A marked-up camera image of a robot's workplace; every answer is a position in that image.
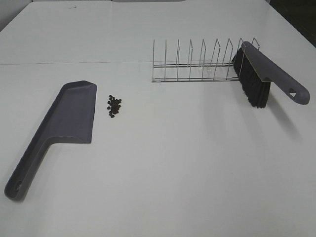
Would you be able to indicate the grey plastic dustpan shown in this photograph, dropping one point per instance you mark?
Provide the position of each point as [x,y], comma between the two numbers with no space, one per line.
[69,120]

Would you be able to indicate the grey hand brush black bristles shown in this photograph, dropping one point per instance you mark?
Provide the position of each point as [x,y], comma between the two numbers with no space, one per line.
[256,72]

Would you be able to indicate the chrome wire dish rack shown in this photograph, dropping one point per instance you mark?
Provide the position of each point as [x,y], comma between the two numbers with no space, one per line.
[172,63]

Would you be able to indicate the pile of coffee beans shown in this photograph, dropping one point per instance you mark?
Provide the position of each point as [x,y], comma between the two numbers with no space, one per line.
[114,106]

